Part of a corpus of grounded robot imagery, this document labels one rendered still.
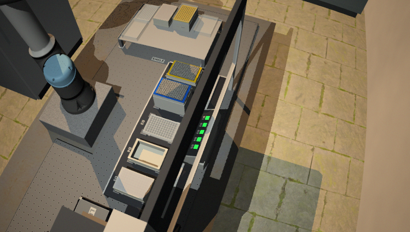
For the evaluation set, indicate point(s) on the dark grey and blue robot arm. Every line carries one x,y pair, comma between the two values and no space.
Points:
76,94

